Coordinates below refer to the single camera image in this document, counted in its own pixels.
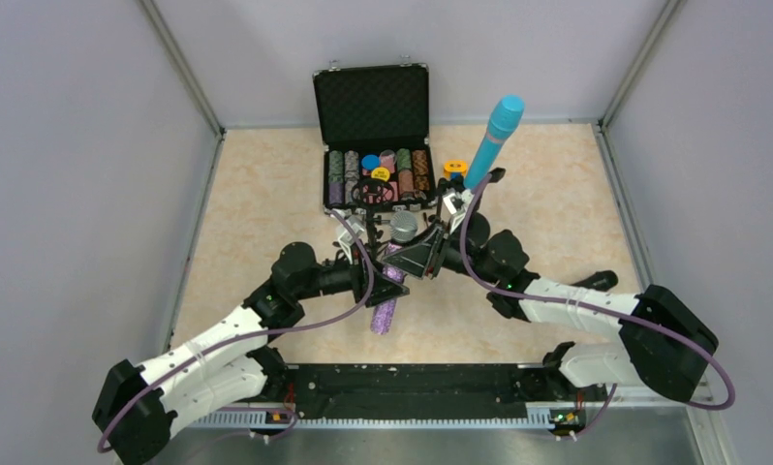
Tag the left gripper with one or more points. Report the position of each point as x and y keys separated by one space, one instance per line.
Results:
x=370 y=273

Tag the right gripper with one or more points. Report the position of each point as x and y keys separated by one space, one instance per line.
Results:
x=442 y=246

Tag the purple glitter microphone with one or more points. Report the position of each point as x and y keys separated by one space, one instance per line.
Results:
x=393 y=276

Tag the black shock mount tripod stand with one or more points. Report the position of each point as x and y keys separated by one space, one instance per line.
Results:
x=369 y=194

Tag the blue microphone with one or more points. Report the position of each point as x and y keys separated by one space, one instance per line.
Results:
x=503 y=121

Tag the black tripod stand with clip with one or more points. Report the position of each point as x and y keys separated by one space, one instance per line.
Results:
x=442 y=186

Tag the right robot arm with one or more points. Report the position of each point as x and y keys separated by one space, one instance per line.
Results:
x=653 y=339

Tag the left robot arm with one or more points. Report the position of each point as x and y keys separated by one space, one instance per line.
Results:
x=232 y=334

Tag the black round base stand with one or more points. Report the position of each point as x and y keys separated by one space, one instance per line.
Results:
x=493 y=176

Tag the yellow and blue toy block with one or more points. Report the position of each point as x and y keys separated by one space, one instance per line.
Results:
x=455 y=169

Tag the black poker chip case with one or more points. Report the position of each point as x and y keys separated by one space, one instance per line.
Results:
x=374 y=122

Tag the black microphone orange tip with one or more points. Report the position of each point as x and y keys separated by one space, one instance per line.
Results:
x=604 y=280

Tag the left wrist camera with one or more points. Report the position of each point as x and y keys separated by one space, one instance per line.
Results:
x=349 y=235

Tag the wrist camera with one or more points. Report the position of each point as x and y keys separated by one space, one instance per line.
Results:
x=457 y=204
x=349 y=235

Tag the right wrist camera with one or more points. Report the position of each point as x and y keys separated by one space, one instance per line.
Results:
x=457 y=204

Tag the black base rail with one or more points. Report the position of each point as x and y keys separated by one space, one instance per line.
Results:
x=270 y=397

